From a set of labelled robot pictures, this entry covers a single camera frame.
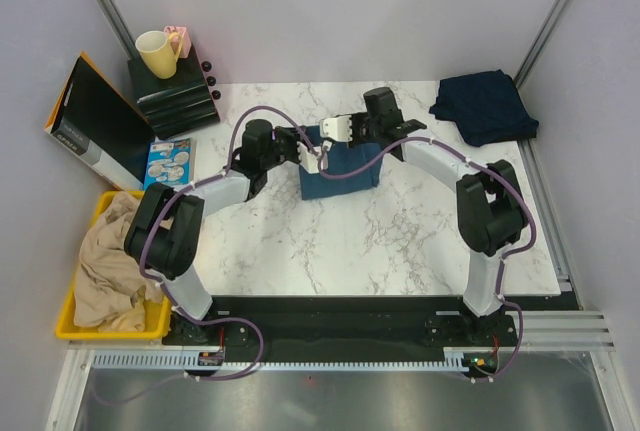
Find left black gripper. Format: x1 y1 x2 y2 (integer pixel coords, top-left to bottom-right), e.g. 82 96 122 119
262 125 311 171

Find teal blue t-shirt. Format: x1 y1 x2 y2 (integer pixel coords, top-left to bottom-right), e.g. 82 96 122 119
298 143 382 201

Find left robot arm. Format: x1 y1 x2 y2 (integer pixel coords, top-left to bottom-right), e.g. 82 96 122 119
124 119 313 344

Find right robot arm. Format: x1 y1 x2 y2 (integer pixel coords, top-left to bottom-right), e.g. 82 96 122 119
349 87 533 345

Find black stepped stand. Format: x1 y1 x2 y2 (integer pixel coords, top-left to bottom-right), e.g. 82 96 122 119
128 46 220 140

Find folded navy t-shirt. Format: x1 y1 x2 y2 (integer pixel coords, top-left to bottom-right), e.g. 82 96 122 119
429 70 539 147

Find blue picture booklet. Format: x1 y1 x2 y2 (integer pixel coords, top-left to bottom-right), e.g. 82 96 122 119
143 138 196 190

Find pink small box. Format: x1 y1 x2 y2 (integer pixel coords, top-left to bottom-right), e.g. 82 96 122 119
164 25 192 59

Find yellow ceramic mug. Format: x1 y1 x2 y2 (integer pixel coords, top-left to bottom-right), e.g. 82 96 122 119
135 31 179 79

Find black orange cardboard box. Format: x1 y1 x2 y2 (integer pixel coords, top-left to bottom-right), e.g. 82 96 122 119
45 53 155 191

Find yellow plastic bin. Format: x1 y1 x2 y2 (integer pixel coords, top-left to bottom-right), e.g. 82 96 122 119
55 191 171 341

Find beige t-shirt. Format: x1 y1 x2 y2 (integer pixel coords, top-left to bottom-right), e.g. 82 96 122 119
73 191 164 333

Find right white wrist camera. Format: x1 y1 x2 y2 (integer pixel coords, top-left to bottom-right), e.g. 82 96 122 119
319 115 353 143

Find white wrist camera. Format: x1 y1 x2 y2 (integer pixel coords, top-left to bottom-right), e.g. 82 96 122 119
319 115 353 143
297 142 331 174

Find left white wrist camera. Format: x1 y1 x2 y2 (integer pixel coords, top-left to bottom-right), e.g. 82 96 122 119
297 142 331 174

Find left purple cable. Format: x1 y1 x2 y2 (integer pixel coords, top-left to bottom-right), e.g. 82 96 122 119
92 105 321 406

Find purple cable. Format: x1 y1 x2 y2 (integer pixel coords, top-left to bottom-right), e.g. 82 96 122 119
317 136 539 385
92 105 321 406

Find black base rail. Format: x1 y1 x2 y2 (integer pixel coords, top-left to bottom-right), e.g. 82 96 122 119
162 296 517 361

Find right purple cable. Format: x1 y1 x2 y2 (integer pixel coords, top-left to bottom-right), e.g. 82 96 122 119
317 136 539 385

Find right aluminium frame post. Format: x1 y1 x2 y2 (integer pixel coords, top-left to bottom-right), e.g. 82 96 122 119
513 0 573 90

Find grey slotted cable duct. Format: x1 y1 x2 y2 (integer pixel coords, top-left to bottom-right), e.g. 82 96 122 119
91 347 471 372

